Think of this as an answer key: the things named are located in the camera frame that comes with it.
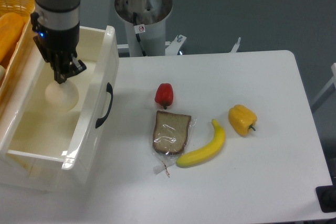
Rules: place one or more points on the yellow banana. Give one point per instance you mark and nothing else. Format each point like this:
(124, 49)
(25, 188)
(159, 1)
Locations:
(206, 152)

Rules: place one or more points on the white drawer cabinet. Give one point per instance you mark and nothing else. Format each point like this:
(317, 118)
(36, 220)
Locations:
(38, 143)

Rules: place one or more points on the yellow bell pepper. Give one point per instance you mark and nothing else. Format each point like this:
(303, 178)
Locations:
(242, 119)

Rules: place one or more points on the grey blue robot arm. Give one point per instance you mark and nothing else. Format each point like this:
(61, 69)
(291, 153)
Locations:
(56, 25)

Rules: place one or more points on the orange bread loaf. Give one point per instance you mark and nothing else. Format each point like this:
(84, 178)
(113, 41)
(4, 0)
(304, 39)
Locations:
(12, 25)

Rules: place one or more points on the black drawer handle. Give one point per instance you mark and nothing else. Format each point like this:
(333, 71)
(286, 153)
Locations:
(107, 106)

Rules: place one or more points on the pale white pear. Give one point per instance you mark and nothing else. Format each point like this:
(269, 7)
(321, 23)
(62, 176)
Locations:
(63, 96)

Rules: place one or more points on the bagged bread slice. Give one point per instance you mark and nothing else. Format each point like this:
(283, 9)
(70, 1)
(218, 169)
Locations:
(170, 137)

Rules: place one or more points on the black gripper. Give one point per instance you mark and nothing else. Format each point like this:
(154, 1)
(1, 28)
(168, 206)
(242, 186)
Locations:
(58, 48)

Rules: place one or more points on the yellow wicker basket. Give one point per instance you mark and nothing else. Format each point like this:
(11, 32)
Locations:
(18, 55)

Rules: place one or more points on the open white upper drawer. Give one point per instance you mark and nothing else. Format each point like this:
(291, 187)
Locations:
(98, 47)

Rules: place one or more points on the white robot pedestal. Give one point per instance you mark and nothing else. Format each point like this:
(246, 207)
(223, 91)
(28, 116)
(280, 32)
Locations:
(145, 27)

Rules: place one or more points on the white frame at right edge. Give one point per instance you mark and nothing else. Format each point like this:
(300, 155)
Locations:
(326, 91)

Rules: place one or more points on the black device at table corner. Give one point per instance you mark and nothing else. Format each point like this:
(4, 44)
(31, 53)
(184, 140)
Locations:
(326, 198)

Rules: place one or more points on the white table frame bracket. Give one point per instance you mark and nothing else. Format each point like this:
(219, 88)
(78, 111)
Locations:
(236, 46)

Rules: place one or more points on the red bell pepper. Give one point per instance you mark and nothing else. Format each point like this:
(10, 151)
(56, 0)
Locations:
(164, 95)

